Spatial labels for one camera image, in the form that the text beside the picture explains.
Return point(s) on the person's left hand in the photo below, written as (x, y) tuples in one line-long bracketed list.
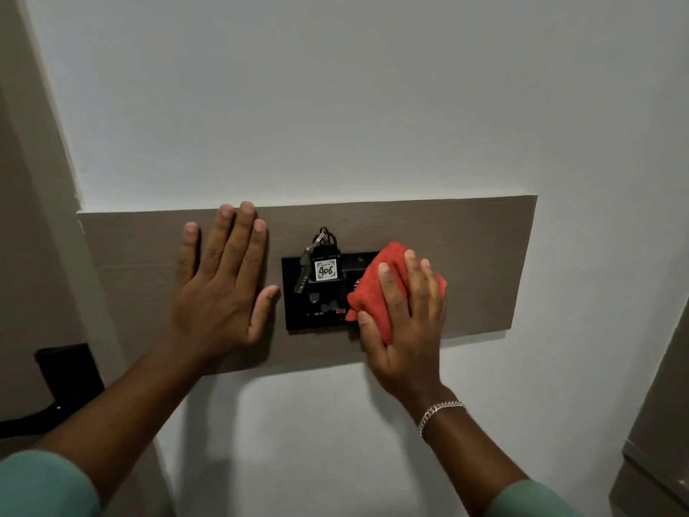
[(215, 312)]

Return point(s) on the person's right hand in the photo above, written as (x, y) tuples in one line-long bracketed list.
[(406, 339)]

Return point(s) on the person's right thumb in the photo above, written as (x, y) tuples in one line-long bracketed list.
[(372, 336)]

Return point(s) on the person's left thumb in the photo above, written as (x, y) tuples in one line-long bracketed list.
[(264, 313)]

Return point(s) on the person's left little finger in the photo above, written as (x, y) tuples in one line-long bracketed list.
[(187, 251)]

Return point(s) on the person's right middle finger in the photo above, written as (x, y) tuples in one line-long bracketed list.
[(417, 282)]

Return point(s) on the person's left middle finger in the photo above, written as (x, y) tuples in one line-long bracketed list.
[(232, 239)]

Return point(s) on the red cleaning cloth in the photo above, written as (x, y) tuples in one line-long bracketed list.
[(377, 288)]

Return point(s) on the person's left forearm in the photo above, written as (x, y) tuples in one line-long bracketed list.
[(107, 419)]

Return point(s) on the person's right forearm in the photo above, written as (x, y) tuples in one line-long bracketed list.
[(468, 452)]

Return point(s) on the metal key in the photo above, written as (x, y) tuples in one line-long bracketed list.
[(303, 271)]

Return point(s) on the black key tag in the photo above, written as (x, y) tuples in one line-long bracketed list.
[(325, 266)]

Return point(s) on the grey cabinet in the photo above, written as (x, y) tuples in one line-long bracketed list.
[(654, 419)]

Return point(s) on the black wall switch panel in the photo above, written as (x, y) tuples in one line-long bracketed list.
[(301, 309)]

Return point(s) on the wooden wall board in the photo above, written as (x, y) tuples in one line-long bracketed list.
[(473, 253)]

